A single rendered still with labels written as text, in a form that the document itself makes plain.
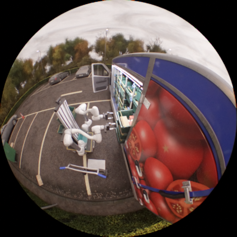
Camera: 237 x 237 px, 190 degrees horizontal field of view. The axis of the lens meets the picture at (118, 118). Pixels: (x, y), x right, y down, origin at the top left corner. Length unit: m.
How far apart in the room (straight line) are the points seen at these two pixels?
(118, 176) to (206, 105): 2.36
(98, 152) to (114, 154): 0.56
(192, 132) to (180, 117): 0.11
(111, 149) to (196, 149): 2.32
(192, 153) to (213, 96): 0.28
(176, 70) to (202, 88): 0.19
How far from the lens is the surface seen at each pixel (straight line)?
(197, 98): 0.41
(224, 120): 0.40
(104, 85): 4.38
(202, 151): 0.43
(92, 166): 2.44
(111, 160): 2.39
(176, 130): 0.47
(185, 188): 0.57
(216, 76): 0.41
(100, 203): 2.58
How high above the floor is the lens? 2.36
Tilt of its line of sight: 48 degrees down
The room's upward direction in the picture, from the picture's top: 7 degrees clockwise
